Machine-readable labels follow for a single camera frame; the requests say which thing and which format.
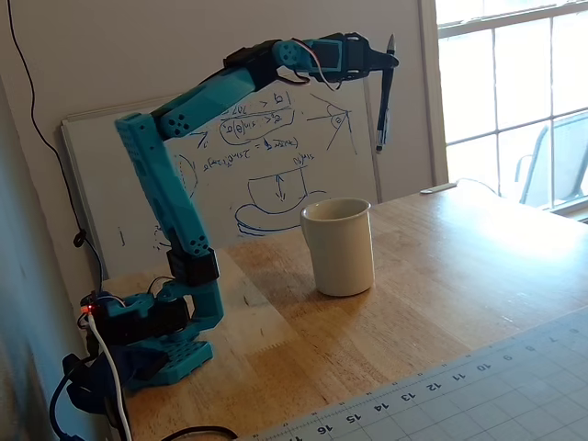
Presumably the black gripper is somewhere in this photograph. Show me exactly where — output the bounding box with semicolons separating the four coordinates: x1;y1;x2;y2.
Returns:
340;32;401;80

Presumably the dark blue pen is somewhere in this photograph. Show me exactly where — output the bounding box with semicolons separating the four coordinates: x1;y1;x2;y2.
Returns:
375;33;398;155

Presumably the white ceramic mug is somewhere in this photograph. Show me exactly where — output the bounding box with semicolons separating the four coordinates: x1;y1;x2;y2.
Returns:
300;197;376;298

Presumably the white framed window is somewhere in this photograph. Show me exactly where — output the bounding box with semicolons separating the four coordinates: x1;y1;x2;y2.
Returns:
418;0;588;218

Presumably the white flat strip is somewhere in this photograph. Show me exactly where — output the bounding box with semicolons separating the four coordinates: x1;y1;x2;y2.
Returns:
419;181;458;196

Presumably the grey patio chair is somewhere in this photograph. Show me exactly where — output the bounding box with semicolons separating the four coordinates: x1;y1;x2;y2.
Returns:
513;111;588;211

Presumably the whiteboard with blue writing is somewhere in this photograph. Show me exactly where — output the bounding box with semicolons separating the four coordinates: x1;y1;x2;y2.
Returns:
61;62;383;281

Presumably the grey gridded cutting mat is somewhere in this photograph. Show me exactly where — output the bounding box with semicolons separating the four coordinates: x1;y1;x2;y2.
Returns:
238;306;588;441

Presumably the motor controller board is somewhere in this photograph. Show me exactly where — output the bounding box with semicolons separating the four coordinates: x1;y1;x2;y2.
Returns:
76;290;124;323

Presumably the blue table clamp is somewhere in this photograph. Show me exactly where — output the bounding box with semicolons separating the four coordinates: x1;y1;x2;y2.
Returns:
66;345;165;414

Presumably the dark navy table clamp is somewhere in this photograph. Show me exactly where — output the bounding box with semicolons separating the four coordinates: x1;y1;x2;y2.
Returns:
61;352;98;382

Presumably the black cable on wall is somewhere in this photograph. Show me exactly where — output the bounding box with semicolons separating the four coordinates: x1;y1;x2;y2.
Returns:
7;0;106;282

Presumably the white usb cable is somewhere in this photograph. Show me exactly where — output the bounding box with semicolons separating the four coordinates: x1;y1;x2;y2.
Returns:
85;315;133;441

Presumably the black power cable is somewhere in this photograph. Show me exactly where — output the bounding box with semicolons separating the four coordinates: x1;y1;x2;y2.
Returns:
48;360;238;441

